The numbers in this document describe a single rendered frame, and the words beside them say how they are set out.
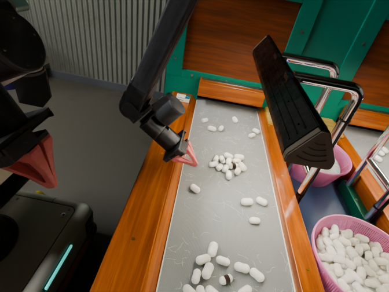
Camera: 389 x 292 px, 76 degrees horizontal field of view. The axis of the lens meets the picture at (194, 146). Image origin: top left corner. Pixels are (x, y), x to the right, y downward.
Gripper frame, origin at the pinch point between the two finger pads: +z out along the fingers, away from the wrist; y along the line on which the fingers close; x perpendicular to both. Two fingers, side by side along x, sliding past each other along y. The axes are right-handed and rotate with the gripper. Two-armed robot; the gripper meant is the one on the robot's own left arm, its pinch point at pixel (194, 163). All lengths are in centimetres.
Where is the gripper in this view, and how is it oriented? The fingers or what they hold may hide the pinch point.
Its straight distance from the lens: 75.7
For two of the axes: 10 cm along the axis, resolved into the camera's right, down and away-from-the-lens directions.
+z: 6.7, 6.4, 3.7
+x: -7.3, 5.1, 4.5
